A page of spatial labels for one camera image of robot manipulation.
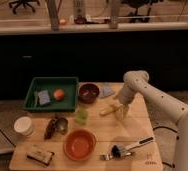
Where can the office chair right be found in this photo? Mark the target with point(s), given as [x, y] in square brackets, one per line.
[137, 4]

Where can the green plastic tray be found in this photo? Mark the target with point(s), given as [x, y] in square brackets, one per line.
[48, 86]

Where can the small metal cup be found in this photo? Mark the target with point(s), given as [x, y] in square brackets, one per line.
[62, 125]

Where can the green plastic cup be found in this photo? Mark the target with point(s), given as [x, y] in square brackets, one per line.
[81, 116]

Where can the blue sponge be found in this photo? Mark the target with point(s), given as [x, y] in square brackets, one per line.
[44, 97]

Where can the dark maroon bowl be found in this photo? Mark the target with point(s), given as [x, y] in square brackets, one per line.
[88, 93]

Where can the metal fork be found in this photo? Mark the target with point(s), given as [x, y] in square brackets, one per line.
[107, 157]

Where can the yellow banana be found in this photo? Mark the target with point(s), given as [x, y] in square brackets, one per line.
[108, 110]

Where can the office chair left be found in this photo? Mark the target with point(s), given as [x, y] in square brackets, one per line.
[16, 3]

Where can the orange bowl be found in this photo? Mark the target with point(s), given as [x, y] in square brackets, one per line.
[79, 145]

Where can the office chair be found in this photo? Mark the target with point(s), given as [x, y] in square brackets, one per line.
[16, 3]
[137, 4]

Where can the black dish brush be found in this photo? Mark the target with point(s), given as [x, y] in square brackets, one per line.
[119, 151]

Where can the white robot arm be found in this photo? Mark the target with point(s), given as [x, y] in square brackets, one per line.
[137, 82]

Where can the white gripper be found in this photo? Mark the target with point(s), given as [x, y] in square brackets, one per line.
[125, 96]

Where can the blue grey cloth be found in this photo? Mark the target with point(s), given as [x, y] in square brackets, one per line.
[106, 91]

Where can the white paper cup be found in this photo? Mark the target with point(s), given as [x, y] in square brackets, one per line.
[24, 126]

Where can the orange red fruit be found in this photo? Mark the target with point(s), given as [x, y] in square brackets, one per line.
[59, 94]

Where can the brown white box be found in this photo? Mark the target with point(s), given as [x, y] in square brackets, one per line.
[39, 154]

